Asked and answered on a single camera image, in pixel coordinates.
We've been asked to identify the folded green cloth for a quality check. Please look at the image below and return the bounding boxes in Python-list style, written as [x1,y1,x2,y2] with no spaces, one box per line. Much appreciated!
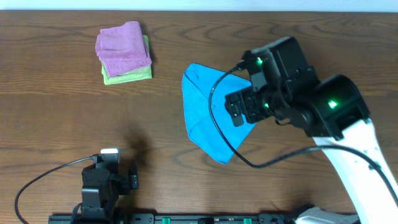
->
[96,35,152,85]

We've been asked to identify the left black cable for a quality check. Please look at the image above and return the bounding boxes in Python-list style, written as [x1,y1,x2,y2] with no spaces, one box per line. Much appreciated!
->
[14,156,95,224]

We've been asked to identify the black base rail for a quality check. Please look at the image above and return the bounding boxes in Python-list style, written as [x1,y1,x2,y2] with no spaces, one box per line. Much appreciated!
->
[48,213,360,224]

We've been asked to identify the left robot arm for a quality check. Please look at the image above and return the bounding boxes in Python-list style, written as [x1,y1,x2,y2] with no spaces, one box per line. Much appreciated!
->
[73,159,139,223]

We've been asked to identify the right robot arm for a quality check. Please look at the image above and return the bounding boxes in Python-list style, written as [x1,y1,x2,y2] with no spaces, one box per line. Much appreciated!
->
[225,75,397,223]

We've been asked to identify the right black cable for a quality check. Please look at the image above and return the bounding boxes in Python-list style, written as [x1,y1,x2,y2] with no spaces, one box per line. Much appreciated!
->
[208,63,398,208]

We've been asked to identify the black cable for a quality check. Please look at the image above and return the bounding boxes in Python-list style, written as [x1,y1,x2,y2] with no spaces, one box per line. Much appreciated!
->
[208,63,398,208]
[14,156,95,224]

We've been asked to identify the blue microfiber cloth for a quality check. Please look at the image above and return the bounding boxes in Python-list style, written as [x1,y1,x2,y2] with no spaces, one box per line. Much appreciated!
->
[182,63,255,164]

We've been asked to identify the folded purple cloth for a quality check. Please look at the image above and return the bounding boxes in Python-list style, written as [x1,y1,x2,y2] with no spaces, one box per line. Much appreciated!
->
[95,21,152,78]

